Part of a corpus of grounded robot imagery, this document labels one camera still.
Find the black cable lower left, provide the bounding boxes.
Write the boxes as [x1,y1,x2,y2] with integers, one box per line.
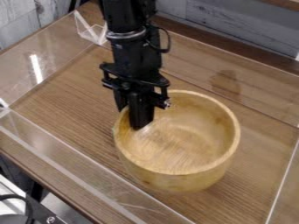
[0,193,36,224]

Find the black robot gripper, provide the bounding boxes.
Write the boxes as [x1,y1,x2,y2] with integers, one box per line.
[98,25,171,130]

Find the light wooden bowl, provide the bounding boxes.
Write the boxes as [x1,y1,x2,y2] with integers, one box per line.
[113,89,241,193]

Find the clear acrylic tray wall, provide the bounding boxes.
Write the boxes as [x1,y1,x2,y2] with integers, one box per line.
[0,16,299,224]

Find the clear acrylic corner bracket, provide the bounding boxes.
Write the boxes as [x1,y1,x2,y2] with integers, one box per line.
[73,10,108,46]

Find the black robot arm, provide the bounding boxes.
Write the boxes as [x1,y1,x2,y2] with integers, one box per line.
[97,0,171,130]

